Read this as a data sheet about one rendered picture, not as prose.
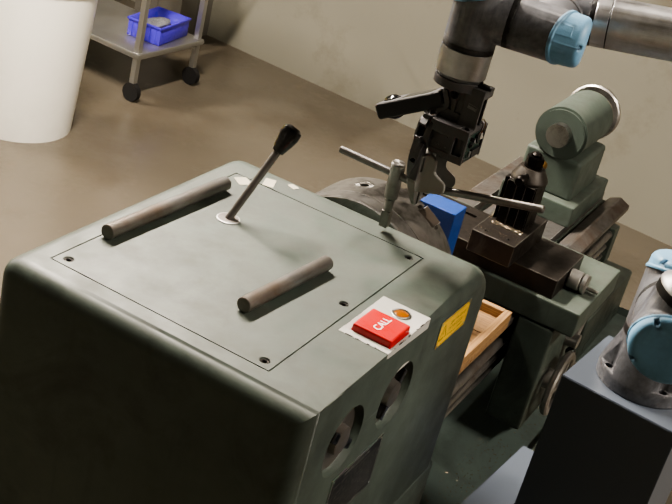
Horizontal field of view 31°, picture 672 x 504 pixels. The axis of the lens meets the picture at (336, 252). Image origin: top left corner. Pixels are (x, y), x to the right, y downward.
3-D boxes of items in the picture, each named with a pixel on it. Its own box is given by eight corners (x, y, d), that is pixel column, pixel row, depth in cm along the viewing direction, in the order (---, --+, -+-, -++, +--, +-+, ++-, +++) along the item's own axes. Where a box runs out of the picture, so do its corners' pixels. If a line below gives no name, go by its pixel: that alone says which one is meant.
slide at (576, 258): (551, 299, 259) (557, 281, 257) (375, 220, 273) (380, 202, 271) (578, 272, 274) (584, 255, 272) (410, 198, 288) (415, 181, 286)
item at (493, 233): (507, 268, 257) (514, 247, 254) (465, 249, 260) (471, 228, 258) (541, 239, 274) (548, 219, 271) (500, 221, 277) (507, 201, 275)
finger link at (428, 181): (432, 221, 182) (449, 165, 178) (397, 206, 184) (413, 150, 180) (441, 215, 184) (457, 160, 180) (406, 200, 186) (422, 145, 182)
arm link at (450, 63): (433, 42, 172) (456, 33, 179) (425, 73, 174) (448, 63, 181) (481, 61, 170) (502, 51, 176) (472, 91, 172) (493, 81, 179)
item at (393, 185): (374, 225, 191) (389, 162, 184) (381, 219, 193) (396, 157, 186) (386, 231, 190) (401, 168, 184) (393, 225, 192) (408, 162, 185)
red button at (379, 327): (388, 354, 161) (392, 341, 160) (349, 335, 163) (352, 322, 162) (408, 338, 166) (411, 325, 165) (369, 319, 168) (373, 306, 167)
